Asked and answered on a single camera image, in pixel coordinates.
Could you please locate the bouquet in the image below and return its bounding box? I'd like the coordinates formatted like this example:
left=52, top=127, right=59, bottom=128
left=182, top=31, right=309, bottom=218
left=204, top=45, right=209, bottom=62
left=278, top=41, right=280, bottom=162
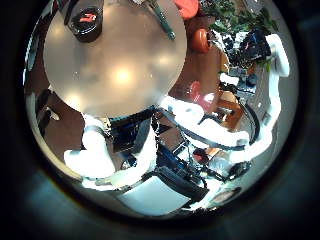
left=145, top=0, right=177, bottom=41

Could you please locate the green leafy plant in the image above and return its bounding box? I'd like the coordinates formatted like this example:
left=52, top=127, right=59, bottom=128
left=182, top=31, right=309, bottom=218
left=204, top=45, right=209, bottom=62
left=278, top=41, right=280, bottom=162
left=199, top=0, right=279, bottom=36

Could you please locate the red plastic device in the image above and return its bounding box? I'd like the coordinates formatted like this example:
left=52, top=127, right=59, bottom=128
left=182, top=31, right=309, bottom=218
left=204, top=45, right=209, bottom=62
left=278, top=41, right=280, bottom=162
left=187, top=80, right=216, bottom=112

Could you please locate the round silver metal disc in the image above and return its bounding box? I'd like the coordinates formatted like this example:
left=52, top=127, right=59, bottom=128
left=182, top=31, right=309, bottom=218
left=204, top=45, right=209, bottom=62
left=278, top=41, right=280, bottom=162
left=67, top=0, right=105, bottom=43

